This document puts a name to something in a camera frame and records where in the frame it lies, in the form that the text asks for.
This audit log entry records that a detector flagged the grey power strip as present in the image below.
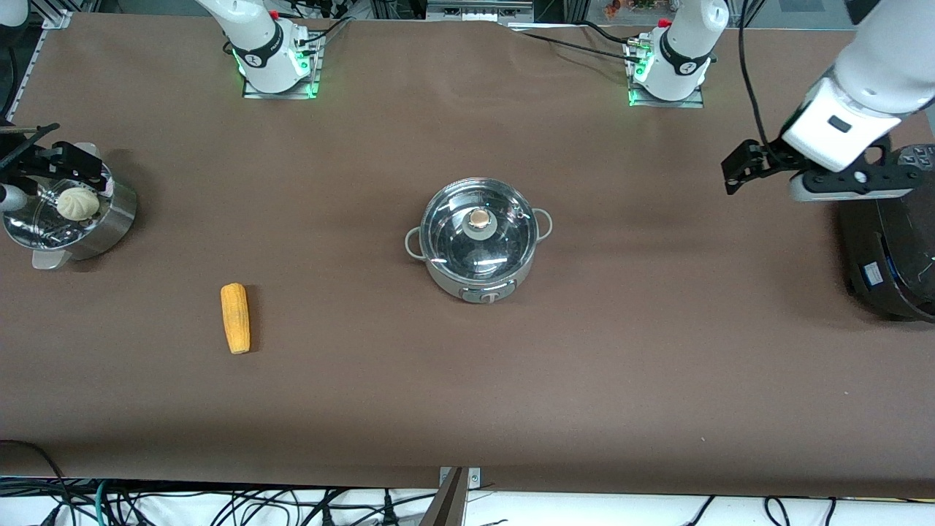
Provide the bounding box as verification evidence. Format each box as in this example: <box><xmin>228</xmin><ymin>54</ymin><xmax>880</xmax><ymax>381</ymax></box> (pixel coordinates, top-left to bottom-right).
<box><xmin>426</xmin><ymin>0</ymin><xmax>535</xmax><ymax>23</ymax></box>

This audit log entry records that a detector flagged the glass pot lid with knob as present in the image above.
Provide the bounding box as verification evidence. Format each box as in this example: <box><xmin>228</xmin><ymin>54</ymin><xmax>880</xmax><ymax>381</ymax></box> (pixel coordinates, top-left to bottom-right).
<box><xmin>421</xmin><ymin>179</ymin><xmax>538</xmax><ymax>283</ymax></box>

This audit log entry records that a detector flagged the steel steamer pot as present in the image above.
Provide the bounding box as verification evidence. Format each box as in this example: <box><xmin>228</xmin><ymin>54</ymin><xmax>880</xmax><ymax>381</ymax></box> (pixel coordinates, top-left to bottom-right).
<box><xmin>3</xmin><ymin>142</ymin><xmax>138</xmax><ymax>270</ymax></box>

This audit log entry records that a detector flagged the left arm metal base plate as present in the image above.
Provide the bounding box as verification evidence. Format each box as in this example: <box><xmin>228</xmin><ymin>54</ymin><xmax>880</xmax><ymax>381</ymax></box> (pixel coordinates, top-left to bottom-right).
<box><xmin>626</xmin><ymin>38</ymin><xmax>706</xmax><ymax>110</ymax></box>

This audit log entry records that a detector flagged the silver two-handled cooking pot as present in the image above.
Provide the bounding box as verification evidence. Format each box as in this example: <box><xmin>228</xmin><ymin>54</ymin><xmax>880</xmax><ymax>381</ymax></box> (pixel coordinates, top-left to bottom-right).
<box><xmin>405</xmin><ymin>178</ymin><xmax>554</xmax><ymax>305</ymax></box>

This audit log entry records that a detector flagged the aluminium frame profile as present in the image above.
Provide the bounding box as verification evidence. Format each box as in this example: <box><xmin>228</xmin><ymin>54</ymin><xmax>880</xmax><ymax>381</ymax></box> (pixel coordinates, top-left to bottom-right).
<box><xmin>39</xmin><ymin>0</ymin><xmax>75</xmax><ymax>31</ymax></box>

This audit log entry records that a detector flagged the white steamed bun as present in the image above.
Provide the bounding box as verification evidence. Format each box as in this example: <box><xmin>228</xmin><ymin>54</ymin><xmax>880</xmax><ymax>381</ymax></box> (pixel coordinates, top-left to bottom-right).
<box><xmin>57</xmin><ymin>187</ymin><xmax>101</xmax><ymax>221</ymax></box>

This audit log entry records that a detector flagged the black right base cable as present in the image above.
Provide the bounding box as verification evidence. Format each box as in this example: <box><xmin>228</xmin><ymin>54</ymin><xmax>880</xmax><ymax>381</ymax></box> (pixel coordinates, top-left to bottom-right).
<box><xmin>291</xmin><ymin>13</ymin><xmax>360</xmax><ymax>53</ymax></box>

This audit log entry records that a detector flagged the brown table cover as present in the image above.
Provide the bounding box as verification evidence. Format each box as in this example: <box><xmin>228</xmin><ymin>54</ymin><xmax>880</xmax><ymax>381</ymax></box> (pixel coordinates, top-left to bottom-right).
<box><xmin>0</xmin><ymin>11</ymin><xmax>935</xmax><ymax>499</ymax></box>

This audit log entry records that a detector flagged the black base cable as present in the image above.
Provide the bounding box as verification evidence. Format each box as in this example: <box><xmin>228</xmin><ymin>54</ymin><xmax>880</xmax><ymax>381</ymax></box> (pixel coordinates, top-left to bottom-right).
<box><xmin>508</xmin><ymin>20</ymin><xmax>645</xmax><ymax>66</ymax></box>
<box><xmin>291</xmin><ymin>13</ymin><xmax>360</xmax><ymax>53</ymax></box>

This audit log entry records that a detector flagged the black rice cooker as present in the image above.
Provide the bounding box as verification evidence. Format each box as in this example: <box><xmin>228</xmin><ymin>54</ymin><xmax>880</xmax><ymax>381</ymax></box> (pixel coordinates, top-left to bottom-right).
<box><xmin>835</xmin><ymin>142</ymin><xmax>935</xmax><ymax>323</ymax></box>

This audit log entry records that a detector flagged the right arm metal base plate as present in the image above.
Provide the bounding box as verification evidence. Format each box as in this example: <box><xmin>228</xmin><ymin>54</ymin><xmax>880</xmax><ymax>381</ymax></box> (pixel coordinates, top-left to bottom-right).
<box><xmin>241</xmin><ymin>31</ymin><xmax>323</xmax><ymax>100</ymax></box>

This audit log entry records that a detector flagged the dark metal strut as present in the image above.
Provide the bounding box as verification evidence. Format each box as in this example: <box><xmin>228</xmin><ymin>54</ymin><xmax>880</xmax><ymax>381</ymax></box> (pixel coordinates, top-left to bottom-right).
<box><xmin>419</xmin><ymin>468</ymin><xmax>469</xmax><ymax>526</ymax></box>

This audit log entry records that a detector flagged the black left base cable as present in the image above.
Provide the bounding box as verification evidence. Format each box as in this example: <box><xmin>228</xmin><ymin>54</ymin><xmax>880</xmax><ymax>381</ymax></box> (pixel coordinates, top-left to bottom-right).
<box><xmin>508</xmin><ymin>20</ymin><xmax>645</xmax><ymax>66</ymax></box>

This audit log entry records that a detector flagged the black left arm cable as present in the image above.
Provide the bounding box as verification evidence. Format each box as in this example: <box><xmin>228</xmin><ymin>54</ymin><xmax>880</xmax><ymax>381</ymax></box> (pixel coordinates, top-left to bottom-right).
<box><xmin>736</xmin><ymin>0</ymin><xmax>776</xmax><ymax>150</ymax></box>

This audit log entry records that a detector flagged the yellow corn cob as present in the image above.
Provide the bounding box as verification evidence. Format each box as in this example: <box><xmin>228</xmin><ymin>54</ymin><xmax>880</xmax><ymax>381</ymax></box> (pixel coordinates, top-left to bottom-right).
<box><xmin>221</xmin><ymin>283</ymin><xmax>251</xmax><ymax>355</ymax></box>

